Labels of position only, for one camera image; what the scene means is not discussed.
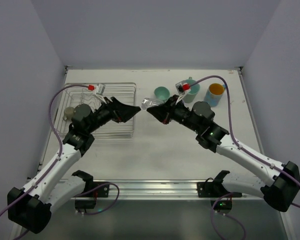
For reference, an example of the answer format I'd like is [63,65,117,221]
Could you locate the small green teal cup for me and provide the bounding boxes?
[154,86,171,101]

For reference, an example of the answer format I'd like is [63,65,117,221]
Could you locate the tall green mug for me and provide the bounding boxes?
[183,77,200,104]

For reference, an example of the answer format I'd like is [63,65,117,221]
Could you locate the olive ceramic mug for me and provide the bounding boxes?
[62,106,75,122]

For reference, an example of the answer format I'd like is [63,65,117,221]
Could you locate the blue butterfly mug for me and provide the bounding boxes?
[204,83,226,107]

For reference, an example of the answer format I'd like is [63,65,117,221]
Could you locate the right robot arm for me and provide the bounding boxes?
[147,95,300,212]

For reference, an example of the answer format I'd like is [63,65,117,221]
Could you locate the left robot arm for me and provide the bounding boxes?
[7,97,141,234]

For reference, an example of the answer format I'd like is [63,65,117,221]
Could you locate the left controller box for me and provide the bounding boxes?
[74,199,97,213]

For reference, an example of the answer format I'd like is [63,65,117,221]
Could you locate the controller box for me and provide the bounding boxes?
[74,199,97,213]
[213,198,233,214]

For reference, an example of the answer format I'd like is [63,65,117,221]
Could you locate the right controller box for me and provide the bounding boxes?
[213,198,233,214]

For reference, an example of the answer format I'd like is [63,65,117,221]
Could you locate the metal wire dish rack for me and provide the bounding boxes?
[51,82,137,138]

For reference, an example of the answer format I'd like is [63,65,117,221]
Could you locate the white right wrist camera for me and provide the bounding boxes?
[175,80,191,103]

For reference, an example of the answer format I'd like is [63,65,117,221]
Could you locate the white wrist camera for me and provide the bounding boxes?
[175,80,191,103]
[88,83,107,103]

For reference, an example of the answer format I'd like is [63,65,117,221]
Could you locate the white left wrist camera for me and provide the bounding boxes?
[88,83,107,103]

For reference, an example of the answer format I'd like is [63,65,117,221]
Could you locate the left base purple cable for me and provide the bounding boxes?
[76,182,120,216]

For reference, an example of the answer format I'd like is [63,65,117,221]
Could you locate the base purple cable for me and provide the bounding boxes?
[209,192,246,240]
[76,182,120,216]

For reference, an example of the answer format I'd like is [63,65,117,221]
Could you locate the aluminium mounting rail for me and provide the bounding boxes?
[54,178,256,201]

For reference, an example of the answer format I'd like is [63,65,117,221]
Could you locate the left black base bracket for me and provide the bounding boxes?
[88,182,110,199]

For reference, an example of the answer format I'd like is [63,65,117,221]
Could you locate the black base bracket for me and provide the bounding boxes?
[88,182,110,199]
[196,170,230,198]

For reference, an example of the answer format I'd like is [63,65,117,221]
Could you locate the right black base bracket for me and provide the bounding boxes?
[196,170,230,198]

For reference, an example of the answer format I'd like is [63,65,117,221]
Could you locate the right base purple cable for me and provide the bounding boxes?
[209,192,246,240]

